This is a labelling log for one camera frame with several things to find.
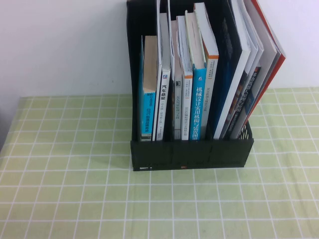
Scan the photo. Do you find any blue and orange book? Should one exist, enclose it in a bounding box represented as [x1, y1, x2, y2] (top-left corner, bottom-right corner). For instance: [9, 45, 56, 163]
[193, 2, 220, 136]

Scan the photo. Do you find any large white magazine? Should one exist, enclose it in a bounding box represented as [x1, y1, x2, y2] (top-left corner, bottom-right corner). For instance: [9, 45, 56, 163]
[224, 0, 265, 139]

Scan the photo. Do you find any cyan mechanical design book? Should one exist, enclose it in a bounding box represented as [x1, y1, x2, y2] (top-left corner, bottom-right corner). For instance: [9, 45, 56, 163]
[184, 9, 208, 141]

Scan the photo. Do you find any red cover book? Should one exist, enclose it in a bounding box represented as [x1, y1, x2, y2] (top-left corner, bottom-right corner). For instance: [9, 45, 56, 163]
[230, 0, 282, 140]

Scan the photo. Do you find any short white orange-band book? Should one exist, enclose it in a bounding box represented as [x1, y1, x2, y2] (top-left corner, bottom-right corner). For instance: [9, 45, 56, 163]
[175, 15, 194, 141]

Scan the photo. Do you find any white car suspension book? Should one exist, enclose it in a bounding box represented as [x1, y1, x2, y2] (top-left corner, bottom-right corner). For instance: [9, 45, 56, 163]
[155, 12, 172, 142]

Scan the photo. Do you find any green grid tablecloth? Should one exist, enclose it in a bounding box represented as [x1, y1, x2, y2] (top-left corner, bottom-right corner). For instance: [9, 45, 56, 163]
[0, 87, 319, 239]

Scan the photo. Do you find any black plastic book holder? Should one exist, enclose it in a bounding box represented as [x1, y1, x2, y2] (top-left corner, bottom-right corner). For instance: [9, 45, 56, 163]
[126, 0, 255, 172]

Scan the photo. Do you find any grey spine book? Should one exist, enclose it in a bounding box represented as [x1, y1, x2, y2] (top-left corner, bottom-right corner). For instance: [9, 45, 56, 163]
[170, 19, 183, 140]

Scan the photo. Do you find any thin white folder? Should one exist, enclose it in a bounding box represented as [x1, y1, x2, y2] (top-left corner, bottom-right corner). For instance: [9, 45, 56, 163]
[166, 0, 176, 67]

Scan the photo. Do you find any cyan spine DTC book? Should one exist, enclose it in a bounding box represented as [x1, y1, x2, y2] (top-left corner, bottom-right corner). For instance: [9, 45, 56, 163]
[139, 34, 158, 142]

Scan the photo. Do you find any large dark blue book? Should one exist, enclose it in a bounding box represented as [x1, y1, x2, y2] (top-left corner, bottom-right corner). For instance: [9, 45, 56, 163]
[208, 0, 252, 139]

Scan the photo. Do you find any thin white magazine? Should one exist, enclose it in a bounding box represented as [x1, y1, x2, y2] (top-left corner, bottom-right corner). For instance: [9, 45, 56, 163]
[152, 0, 164, 142]

